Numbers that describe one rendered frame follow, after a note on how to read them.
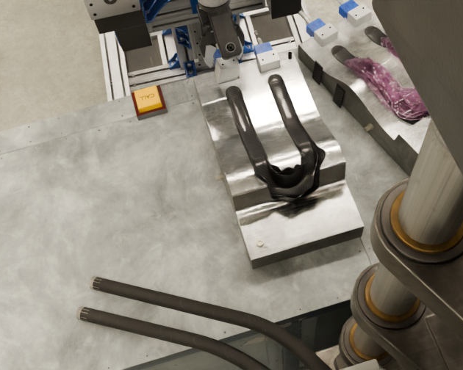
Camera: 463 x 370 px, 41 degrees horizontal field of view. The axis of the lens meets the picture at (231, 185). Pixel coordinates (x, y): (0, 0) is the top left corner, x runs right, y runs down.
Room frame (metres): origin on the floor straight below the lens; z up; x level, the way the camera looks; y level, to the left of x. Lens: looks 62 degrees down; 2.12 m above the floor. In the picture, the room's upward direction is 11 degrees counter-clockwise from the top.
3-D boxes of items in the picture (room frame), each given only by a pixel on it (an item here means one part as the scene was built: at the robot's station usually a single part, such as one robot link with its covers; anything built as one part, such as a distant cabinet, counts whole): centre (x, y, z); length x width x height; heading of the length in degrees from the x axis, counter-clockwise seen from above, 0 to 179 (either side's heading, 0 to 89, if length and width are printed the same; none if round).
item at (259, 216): (0.74, -0.11, 0.87); 0.50 x 0.26 x 0.14; 7
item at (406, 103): (0.87, -0.45, 0.90); 0.26 x 0.18 x 0.08; 24
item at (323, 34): (1.09, -0.29, 0.86); 0.13 x 0.05 x 0.05; 24
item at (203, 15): (1.00, -0.04, 1.07); 0.09 x 0.08 x 0.12; 7
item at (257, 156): (0.76, -0.12, 0.92); 0.35 x 0.16 x 0.09; 7
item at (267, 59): (1.02, -0.14, 0.89); 0.13 x 0.05 x 0.05; 6
